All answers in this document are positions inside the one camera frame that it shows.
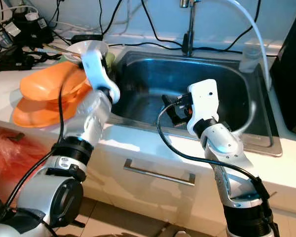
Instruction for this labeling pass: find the bulky black power adapter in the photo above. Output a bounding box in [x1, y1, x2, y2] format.
[2, 12, 53, 48]

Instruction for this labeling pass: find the wooden chopstick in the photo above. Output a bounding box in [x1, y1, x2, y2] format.
[39, 45, 85, 58]

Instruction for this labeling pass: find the flat black power brick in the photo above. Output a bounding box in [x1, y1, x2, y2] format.
[72, 33, 102, 44]

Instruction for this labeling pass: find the orange plastic plate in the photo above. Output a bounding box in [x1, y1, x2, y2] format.
[12, 91, 90, 128]

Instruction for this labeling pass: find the long metal drawer handle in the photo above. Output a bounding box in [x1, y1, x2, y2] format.
[123, 158, 197, 186]

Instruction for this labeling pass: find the black power strip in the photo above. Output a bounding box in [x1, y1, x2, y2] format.
[0, 49, 36, 71]

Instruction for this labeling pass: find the clear plastic cup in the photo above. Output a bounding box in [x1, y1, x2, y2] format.
[239, 45, 265, 74]

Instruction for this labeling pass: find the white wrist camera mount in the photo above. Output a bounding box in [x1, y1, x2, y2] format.
[186, 79, 220, 138]
[81, 49, 121, 105]

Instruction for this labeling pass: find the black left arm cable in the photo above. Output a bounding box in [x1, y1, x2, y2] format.
[5, 74, 85, 208]

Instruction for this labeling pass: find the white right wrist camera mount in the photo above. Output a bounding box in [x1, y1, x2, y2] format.
[186, 79, 220, 138]

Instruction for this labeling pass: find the white water hose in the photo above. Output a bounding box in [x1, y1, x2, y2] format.
[222, 0, 272, 90]

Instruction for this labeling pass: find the metal faucet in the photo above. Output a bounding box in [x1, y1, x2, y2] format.
[180, 0, 203, 56]

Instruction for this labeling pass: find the white ceramic bowl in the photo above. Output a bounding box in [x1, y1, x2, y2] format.
[64, 39, 110, 63]

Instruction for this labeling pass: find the orange plastic bowl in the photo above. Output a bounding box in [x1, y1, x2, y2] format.
[20, 60, 87, 102]

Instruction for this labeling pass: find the red plastic bag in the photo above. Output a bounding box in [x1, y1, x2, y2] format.
[0, 125, 50, 198]

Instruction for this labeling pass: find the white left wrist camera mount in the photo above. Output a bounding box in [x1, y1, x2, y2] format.
[81, 49, 121, 105]

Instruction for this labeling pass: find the stainless steel sink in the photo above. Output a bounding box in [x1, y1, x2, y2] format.
[109, 49, 285, 158]

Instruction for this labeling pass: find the tall black appliance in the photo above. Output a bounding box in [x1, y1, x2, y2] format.
[268, 24, 296, 137]

